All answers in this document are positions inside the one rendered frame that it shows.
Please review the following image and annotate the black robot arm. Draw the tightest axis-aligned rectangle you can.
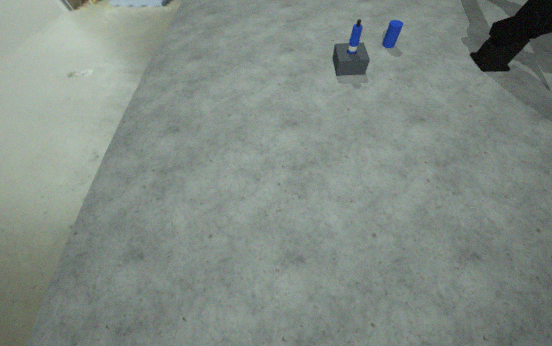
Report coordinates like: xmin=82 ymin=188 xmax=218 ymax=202
xmin=470 ymin=0 xmax=552 ymax=72

